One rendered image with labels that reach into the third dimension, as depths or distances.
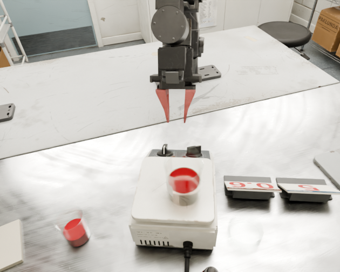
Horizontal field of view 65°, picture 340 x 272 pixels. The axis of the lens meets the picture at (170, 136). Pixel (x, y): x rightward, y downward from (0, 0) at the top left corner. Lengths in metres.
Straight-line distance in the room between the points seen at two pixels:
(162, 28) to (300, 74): 0.55
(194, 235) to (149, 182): 0.10
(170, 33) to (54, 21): 2.97
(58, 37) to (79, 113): 2.72
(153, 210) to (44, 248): 0.21
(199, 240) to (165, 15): 0.35
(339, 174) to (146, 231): 0.38
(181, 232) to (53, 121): 0.48
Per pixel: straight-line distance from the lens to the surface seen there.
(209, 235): 0.41
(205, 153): 0.53
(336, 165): 0.62
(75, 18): 3.37
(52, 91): 0.88
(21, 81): 0.99
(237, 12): 3.19
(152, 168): 0.44
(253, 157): 0.59
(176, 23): 0.46
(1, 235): 0.56
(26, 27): 3.44
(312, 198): 0.54
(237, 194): 0.50
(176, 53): 0.45
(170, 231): 0.41
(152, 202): 0.40
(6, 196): 0.62
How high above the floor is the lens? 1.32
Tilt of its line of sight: 42 degrees down
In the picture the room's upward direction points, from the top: 4 degrees counter-clockwise
